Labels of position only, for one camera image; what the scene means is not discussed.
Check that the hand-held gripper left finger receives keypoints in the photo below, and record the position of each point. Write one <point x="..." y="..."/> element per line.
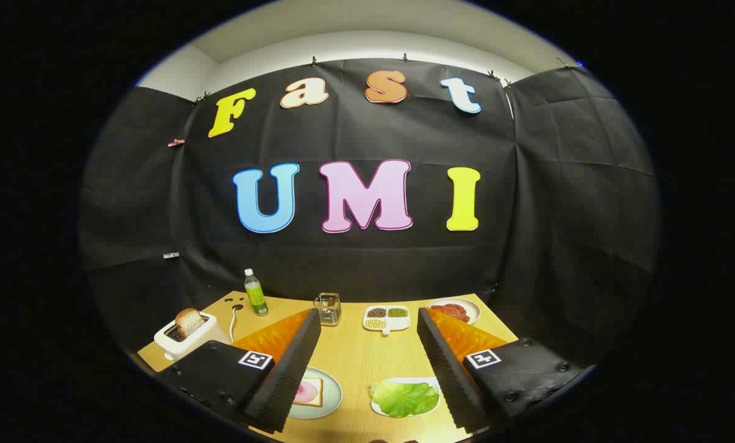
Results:
<point x="287" y="375"/>

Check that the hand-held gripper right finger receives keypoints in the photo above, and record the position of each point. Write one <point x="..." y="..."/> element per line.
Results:
<point x="450" y="375"/>

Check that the green lettuce leaf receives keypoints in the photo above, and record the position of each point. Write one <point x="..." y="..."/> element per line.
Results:
<point x="404" y="400"/>

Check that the plain bread slice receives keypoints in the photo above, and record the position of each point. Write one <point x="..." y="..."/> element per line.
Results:
<point x="189" y="323"/>

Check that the pink ham slice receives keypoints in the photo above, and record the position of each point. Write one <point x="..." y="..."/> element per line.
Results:
<point x="306" y="392"/>

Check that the white rectangular plate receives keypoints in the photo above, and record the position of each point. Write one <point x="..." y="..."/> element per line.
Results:
<point x="423" y="381"/>

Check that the bread slice under ham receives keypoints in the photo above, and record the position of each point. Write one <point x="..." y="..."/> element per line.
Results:
<point x="319" y="381"/>

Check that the pale green round plate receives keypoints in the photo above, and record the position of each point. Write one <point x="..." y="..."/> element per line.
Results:
<point x="332" y="394"/>

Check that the brown meat steak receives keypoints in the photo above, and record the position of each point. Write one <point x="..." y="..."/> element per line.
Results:
<point x="450" y="311"/>

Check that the white round plate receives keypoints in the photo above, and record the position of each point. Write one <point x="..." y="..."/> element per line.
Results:
<point x="473" y="312"/>

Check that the white divided bean dish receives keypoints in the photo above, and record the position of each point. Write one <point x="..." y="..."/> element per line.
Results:
<point x="398" y="322"/>

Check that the green label plastic bottle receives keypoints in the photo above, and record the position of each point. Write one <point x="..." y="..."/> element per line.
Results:
<point x="257" y="298"/>

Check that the white toaster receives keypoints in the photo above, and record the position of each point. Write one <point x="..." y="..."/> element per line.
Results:
<point x="204" y="333"/>

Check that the black backdrop cloth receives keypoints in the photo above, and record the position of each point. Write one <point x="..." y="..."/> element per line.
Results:
<point x="355" y="135"/>

